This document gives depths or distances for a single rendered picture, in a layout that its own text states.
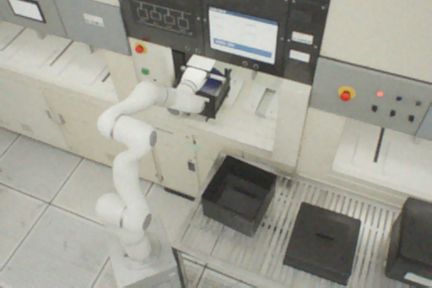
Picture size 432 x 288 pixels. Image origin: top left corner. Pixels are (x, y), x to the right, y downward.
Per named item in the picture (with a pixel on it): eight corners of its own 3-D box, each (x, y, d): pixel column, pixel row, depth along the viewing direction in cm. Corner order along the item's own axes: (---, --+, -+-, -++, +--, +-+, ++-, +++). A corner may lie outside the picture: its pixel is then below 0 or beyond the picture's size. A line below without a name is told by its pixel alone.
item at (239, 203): (227, 172, 233) (227, 153, 219) (276, 192, 224) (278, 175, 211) (201, 214, 218) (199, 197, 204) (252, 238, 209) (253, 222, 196)
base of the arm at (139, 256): (125, 275, 200) (116, 259, 185) (115, 239, 211) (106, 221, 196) (164, 260, 204) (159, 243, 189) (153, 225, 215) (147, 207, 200)
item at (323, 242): (282, 263, 201) (284, 252, 191) (298, 209, 218) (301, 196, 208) (347, 286, 194) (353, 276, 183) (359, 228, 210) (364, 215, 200)
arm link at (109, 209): (137, 249, 188) (126, 224, 169) (100, 234, 193) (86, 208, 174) (151, 225, 195) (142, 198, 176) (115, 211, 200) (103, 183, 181)
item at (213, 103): (175, 112, 234) (170, 68, 210) (191, 87, 246) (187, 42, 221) (218, 125, 227) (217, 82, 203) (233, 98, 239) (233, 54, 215)
